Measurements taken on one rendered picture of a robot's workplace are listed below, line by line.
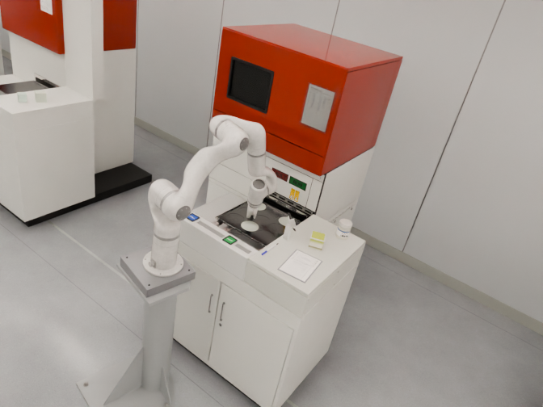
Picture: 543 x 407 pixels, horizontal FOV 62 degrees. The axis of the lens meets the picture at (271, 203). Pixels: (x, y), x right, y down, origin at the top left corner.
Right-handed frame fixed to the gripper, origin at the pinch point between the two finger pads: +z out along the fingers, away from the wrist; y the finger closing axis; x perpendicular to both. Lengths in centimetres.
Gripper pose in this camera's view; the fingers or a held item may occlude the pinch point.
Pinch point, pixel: (250, 216)
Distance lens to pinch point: 254.2
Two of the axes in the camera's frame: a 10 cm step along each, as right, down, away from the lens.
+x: 9.8, 1.5, 1.0
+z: -1.7, 5.5, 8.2
